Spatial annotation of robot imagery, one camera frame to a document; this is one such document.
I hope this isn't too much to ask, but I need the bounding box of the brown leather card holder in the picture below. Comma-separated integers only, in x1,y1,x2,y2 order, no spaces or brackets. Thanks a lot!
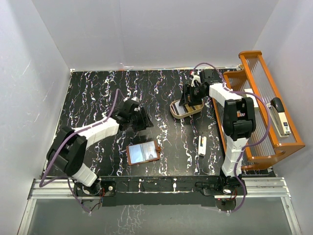
127,141,161,165

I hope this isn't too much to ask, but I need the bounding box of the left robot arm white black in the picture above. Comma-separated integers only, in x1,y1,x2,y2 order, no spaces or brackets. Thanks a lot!
46,98,154,195

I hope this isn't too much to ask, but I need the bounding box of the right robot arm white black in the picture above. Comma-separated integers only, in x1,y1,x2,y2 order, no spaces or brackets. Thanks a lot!
176,70,256,194

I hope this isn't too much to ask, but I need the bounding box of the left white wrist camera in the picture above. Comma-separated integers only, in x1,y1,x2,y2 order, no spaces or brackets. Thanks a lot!
131,97,140,105

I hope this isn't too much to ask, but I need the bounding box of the beige oval tray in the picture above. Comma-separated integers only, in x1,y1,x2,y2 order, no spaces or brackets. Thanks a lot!
170,100,204,119

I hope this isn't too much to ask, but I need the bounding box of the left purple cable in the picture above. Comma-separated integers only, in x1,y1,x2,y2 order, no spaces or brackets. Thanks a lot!
39,88,123,188

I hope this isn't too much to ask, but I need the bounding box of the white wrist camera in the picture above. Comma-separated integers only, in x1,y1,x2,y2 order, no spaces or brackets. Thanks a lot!
131,97,140,105
190,71,202,87

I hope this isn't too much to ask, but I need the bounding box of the orange wooden tiered shelf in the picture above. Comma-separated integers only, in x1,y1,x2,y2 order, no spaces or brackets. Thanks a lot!
224,50,305,171

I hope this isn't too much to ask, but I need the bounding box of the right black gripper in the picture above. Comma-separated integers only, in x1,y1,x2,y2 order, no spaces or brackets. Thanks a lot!
179,85,206,107

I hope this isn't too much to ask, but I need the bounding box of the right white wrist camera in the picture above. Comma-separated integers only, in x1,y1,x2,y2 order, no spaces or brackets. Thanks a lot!
190,71,202,87

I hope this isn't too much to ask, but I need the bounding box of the white staple box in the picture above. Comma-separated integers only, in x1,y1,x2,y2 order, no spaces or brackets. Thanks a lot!
244,88,259,110

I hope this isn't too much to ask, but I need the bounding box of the stack of credit cards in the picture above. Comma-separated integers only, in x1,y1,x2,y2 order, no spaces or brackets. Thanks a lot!
173,102,202,115

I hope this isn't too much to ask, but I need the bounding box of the purple cable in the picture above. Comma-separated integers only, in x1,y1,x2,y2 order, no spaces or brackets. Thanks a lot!
39,88,123,188
189,62,270,213

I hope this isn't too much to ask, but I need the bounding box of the black beige stapler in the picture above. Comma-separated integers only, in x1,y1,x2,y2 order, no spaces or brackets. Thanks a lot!
267,97,291,138

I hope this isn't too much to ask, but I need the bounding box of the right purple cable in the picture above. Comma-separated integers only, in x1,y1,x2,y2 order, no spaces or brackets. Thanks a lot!
189,62,270,213

